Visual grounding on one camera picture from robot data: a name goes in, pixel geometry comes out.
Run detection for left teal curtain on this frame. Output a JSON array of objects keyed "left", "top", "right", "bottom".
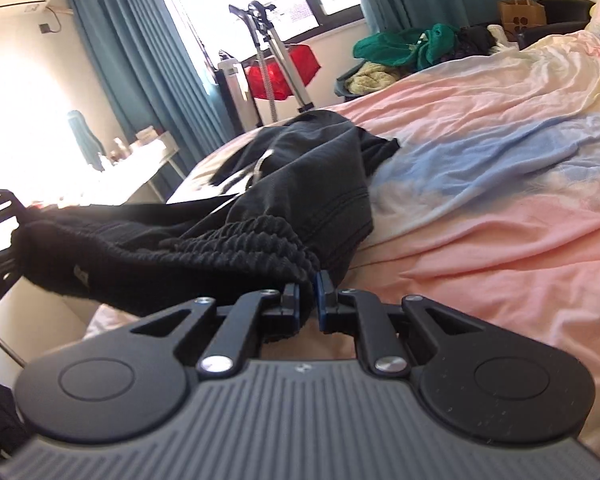
[{"left": 61, "top": 0, "right": 236, "bottom": 196}]

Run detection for white vanity desk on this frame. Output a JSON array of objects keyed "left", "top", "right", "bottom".
[{"left": 32, "top": 132, "right": 186, "bottom": 208}]

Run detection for pastel bed sheet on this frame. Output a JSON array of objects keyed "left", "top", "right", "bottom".
[{"left": 82, "top": 29, "right": 600, "bottom": 461}]

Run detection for black pants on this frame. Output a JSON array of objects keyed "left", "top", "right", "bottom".
[{"left": 12, "top": 110, "right": 400, "bottom": 318}]

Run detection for green garment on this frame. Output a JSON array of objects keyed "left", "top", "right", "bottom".
[{"left": 352, "top": 23, "right": 460, "bottom": 72}]

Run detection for teal framed mirror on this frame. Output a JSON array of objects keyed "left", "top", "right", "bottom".
[{"left": 68, "top": 110, "right": 106, "bottom": 172}]

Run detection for yellow knitted garment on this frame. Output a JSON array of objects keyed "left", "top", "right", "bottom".
[{"left": 344, "top": 61, "right": 402, "bottom": 96}]

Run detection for red garment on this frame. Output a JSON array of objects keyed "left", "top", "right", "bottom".
[{"left": 245, "top": 44, "right": 321, "bottom": 101}]

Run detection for black armchair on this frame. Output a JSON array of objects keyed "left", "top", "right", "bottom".
[{"left": 517, "top": 0, "right": 594, "bottom": 50}]

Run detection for brown paper bag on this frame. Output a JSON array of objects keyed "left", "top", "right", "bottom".
[{"left": 498, "top": 0, "right": 546, "bottom": 35}]

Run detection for garment steamer stand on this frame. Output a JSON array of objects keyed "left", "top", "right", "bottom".
[{"left": 228, "top": 0, "right": 314, "bottom": 122}]

